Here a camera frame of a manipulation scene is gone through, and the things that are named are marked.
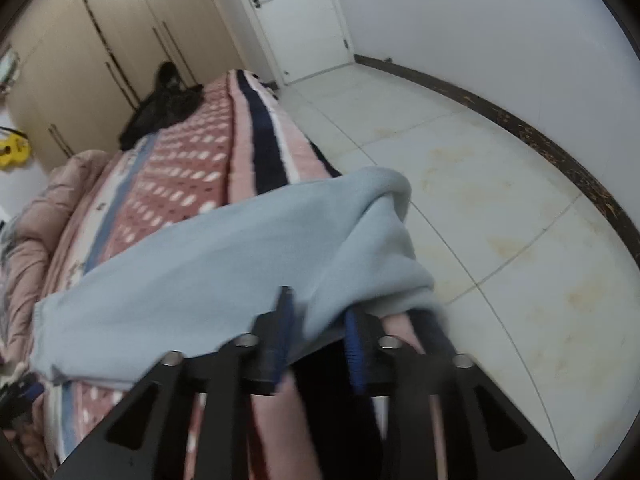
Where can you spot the yellow guitar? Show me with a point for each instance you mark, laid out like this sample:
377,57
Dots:
12,152

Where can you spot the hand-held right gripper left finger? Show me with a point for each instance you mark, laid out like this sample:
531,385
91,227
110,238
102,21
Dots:
282,345

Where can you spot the wooden wardrobe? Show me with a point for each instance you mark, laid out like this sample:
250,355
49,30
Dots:
60,60

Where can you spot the black garment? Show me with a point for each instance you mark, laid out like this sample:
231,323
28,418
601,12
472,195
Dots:
160,105

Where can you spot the striped printed bed blanket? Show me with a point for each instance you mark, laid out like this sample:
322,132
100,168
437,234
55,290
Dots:
185,175

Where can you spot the pink striped quilt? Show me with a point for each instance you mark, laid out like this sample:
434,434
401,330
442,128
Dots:
30,240

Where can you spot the dark baseboard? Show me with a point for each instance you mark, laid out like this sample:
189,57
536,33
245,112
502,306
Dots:
550,145

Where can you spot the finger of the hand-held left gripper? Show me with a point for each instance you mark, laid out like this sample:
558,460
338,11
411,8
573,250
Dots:
22,396

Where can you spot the white door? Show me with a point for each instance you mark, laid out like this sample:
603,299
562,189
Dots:
295,20

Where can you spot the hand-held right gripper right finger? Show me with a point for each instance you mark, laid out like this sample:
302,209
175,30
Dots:
356,355

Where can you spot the light blue pants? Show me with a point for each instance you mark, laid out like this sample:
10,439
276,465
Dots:
225,260

